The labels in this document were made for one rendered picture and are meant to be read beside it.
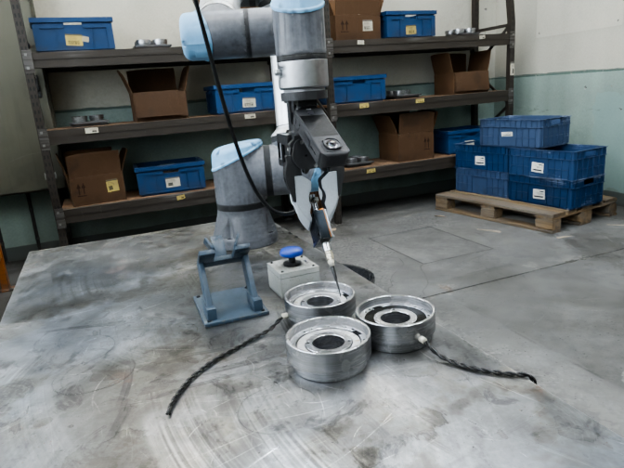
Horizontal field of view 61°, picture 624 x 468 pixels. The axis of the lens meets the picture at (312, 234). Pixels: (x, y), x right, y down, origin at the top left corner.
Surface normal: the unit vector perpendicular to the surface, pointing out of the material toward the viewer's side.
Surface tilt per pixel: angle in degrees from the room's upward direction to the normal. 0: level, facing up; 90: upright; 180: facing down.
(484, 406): 0
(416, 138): 92
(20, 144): 90
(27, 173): 90
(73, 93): 90
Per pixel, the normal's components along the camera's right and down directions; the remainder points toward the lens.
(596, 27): -0.92, 0.16
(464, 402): -0.07, -0.96
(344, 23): 0.44, 0.22
